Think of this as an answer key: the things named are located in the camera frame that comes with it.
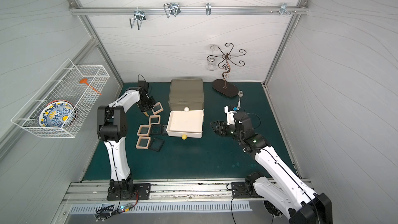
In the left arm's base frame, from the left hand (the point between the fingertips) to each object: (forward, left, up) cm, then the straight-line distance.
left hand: (154, 106), depth 102 cm
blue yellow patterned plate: (-26, +26, +30) cm, 47 cm away
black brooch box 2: (-15, -8, -5) cm, 18 cm away
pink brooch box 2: (-8, -1, -4) cm, 9 cm away
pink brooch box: (-2, -3, 0) cm, 3 cm away
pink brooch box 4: (-24, +1, -3) cm, 24 cm away
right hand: (-21, -40, +15) cm, 47 cm away
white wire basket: (-12, +31, +31) cm, 45 cm away
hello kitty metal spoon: (+16, -61, -5) cm, 63 cm away
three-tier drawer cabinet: (-9, -24, +16) cm, 30 cm away
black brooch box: (-12, -2, -9) cm, 15 cm away
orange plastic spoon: (-5, +28, +28) cm, 40 cm away
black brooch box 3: (-25, -6, -4) cm, 26 cm away
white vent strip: (-55, +17, -5) cm, 58 cm away
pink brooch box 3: (-15, +5, -6) cm, 17 cm away
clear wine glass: (+26, -38, +16) cm, 49 cm away
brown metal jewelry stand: (+21, -48, -1) cm, 52 cm away
